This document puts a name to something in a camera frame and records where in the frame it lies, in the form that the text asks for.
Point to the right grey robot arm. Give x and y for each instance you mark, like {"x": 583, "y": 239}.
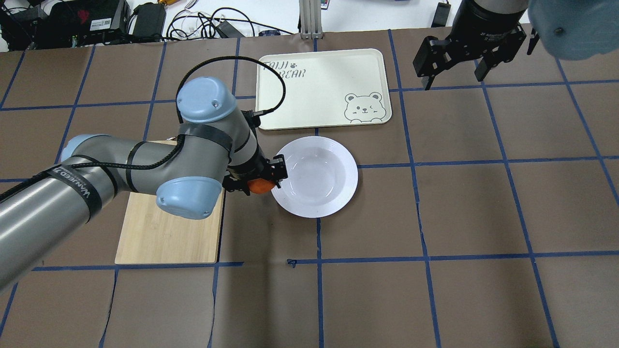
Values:
{"x": 492, "y": 32}

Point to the white round plate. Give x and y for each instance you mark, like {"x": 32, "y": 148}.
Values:
{"x": 322, "y": 177}

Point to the black electronics box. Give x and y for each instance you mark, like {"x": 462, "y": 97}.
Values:
{"x": 77, "y": 23}

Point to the black power adapter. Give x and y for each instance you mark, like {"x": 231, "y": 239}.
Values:
{"x": 148, "y": 22}

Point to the bamboo cutting board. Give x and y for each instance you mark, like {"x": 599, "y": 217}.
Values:
{"x": 151, "y": 236}

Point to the orange fruit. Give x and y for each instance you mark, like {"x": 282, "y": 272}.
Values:
{"x": 260, "y": 185}

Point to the aluminium frame post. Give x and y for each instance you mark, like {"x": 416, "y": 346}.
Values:
{"x": 311, "y": 19}

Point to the cream bear tray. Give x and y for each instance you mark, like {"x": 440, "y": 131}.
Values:
{"x": 323, "y": 89}

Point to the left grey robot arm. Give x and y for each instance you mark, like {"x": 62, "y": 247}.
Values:
{"x": 216, "y": 150}

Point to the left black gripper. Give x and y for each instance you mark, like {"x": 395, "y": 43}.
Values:
{"x": 253, "y": 168}

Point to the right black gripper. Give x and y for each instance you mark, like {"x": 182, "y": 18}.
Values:
{"x": 485, "y": 24}

